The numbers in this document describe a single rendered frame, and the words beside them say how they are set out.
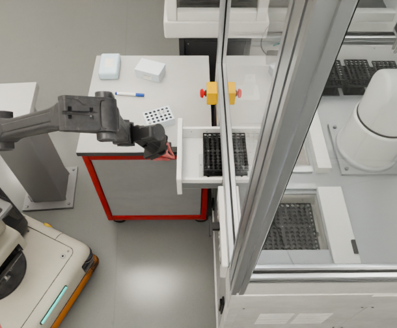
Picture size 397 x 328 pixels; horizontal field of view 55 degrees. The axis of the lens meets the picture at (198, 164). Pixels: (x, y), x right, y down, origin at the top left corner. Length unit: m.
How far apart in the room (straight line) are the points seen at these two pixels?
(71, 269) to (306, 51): 1.72
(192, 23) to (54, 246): 1.30
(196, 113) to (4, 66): 2.08
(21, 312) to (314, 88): 1.73
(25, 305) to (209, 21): 1.60
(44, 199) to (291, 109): 2.13
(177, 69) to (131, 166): 0.55
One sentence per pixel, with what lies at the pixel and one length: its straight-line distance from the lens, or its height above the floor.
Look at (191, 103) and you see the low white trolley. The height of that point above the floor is 0.76.
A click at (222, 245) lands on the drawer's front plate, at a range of 1.22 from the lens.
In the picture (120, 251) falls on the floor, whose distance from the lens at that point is 2.24.
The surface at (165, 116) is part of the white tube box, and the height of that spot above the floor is 0.79.
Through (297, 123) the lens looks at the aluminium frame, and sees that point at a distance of 0.49.
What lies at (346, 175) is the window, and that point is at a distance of 0.64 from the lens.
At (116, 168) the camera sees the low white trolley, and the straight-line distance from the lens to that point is 1.77.
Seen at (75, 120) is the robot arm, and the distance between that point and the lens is 0.84.
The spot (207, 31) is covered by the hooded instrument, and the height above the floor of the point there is 0.85.
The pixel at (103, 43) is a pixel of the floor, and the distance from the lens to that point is 3.44.
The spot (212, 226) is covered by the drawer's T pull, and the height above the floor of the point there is 0.91.
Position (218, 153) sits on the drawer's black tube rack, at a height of 0.90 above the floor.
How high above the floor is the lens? 2.05
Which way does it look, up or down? 55 degrees down
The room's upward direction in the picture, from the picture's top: 1 degrees clockwise
